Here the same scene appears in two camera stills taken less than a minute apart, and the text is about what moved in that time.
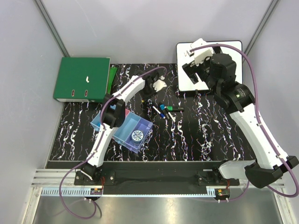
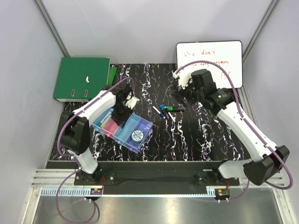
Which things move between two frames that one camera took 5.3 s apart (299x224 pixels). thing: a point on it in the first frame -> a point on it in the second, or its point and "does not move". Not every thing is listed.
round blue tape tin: (137, 136) does not move
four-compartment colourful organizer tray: (131, 133) does not move
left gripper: (153, 92) -> (120, 120)
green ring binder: (82, 79) does not move
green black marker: (175, 108) does not move
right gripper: (191, 68) -> (180, 93)
